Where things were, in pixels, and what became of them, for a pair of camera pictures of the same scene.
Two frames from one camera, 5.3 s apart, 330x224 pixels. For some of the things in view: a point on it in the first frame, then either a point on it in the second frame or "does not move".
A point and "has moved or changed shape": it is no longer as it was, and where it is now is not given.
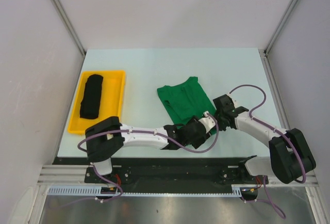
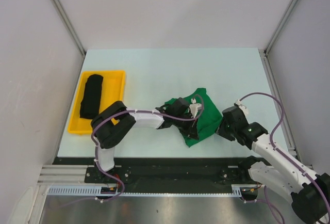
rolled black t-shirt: [90, 104] does not move
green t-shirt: [186, 100] has moved or changed shape
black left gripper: [197, 142] to [191, 131]
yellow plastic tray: [110, 101] does not move
